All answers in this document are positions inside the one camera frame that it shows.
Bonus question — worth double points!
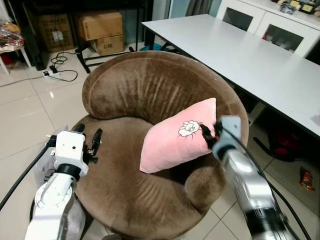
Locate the white power strip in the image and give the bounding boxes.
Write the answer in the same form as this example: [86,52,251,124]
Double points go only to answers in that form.
[43,69,62,79]

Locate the white glass-door cabinet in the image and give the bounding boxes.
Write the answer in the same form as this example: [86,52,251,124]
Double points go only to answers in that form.
[215,0,320,59]

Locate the white stool with colourful bags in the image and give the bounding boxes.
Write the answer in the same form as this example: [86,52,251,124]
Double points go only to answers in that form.
[0,19,32,76]

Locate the black metal desk frame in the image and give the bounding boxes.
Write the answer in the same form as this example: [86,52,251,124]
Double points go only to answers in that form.
[74,39,137,74]

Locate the small printed cardboard box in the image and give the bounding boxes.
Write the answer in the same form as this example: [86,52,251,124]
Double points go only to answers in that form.
[90,34,126,57]

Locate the grey cushion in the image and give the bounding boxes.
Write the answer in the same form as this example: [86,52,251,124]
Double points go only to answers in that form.
[33,148,87,240]

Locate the black floor power cable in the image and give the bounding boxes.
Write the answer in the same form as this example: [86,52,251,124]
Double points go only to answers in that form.
[47,49,80,83]

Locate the brown round velvet sofa chair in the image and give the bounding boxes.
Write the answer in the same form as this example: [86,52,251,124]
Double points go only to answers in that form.
[73,50,250,240]

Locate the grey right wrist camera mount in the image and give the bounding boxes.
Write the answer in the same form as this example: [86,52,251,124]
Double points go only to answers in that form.
[212,115,243,162]

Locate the toys on cabinet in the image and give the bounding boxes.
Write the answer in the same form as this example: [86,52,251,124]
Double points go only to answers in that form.
[276,0,320,16]

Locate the dark labelled cardboard box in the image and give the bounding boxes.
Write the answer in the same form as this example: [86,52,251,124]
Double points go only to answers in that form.
[37,13,76,52]

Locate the pink pillow with sheep print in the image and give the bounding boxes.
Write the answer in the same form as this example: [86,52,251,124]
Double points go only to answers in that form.
[139,97,218,175]

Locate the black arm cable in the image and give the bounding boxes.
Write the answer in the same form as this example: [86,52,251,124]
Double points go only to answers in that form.
[0,142,56,212]
[233,133,312,240]

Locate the large plain cardboard box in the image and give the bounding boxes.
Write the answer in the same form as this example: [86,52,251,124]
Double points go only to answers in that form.
[75,10,125,42]

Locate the white rectangular table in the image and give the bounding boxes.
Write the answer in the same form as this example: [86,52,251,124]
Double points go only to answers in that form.
[141,13,320,137]

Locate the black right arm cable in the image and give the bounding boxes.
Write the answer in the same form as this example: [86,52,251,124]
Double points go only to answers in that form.
[233,133,312,240]

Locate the black and red bag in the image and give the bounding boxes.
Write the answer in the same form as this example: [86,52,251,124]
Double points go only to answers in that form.
[266,123,312,162]

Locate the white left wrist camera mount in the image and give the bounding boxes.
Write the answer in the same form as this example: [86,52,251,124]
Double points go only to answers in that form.
[53,130,89,169]

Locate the orange snack packet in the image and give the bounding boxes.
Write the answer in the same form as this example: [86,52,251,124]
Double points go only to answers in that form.
[298,167,316,192]

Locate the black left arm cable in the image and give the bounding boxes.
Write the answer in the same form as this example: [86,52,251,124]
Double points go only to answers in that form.
[0,142,56,212]

